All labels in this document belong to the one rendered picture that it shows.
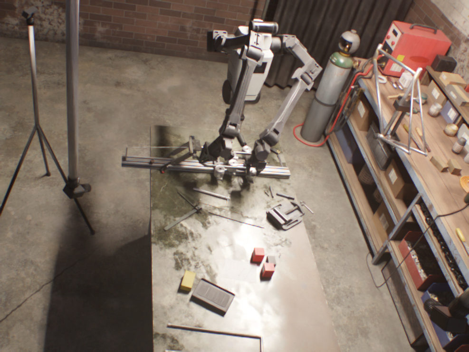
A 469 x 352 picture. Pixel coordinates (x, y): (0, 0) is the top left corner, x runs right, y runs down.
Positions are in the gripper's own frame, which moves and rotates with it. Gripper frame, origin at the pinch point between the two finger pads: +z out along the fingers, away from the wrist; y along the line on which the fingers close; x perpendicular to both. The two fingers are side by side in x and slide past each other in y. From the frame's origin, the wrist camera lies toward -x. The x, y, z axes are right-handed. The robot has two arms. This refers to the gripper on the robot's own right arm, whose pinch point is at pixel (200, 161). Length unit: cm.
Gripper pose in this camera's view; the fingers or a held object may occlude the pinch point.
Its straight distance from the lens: 238.1
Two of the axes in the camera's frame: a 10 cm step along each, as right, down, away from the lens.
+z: -6.8, 5.8, 4.5
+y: -1.4, -7.1, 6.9
